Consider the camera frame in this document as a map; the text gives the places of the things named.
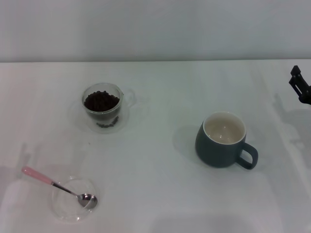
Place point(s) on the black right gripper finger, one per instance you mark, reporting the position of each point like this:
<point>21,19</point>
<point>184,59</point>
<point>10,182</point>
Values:
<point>302,86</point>

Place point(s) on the dark grey ceramic mug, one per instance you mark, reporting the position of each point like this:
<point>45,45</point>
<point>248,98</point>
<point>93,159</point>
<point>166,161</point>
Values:
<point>216,153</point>

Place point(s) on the pile of coffee beans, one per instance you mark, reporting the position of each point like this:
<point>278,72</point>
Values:
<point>101,101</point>

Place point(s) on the double-walled glass cup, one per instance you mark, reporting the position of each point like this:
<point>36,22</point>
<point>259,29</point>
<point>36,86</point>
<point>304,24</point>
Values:
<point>102,114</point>

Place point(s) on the clear glass saucer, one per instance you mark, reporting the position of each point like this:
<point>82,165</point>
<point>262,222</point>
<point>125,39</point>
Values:
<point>121,122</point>

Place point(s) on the small clear glass dish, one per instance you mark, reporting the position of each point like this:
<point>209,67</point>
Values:
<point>68,206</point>

